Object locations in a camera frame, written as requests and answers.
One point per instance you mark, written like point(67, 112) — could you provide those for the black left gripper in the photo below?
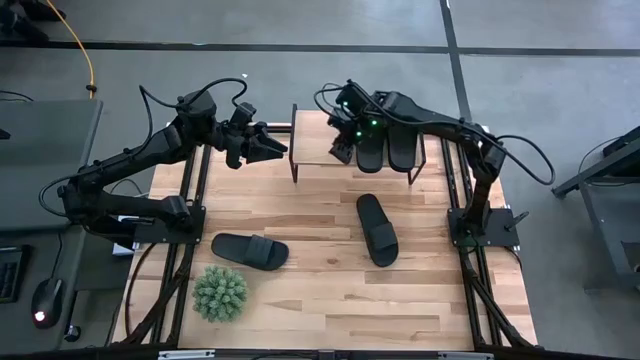
point(237, 145)

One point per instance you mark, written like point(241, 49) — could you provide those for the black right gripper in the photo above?
point(350, 127)

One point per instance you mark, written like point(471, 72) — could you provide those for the black rubber slide sandal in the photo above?
point(402, 147)
point(250, 251)
point(377, 230)
point(371, 150)

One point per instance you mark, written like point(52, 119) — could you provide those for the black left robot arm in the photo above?
point(125, 160)

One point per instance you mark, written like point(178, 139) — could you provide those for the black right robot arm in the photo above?
point(425, 120)

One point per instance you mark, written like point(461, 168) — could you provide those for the green artificial plant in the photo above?
point(220, 294)

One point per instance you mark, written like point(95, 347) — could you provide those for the grey desk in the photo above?
point(45, 160)

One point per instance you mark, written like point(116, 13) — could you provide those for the black computer mouse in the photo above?
point(47, 300)

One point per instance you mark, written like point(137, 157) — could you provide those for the black round knob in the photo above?
point(73, 334)

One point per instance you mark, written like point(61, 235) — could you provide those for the black chair base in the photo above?
point(35, 10)

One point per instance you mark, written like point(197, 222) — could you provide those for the black keyboard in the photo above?
point(10, 275)

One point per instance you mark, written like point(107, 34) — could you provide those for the wooden shelf with black frame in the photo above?
point(312, 140)

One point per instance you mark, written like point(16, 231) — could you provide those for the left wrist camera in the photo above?
point(243, 114)

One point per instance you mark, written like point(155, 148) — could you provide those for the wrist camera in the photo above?
point(243, 114)
point(350, 100)

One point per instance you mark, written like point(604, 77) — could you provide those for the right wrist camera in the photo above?
point(350, 100)

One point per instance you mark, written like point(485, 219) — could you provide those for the black aluminium table frame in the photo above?
point(450, 175)

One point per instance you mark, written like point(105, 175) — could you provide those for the grey metal desk frame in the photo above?
point(595, 172)

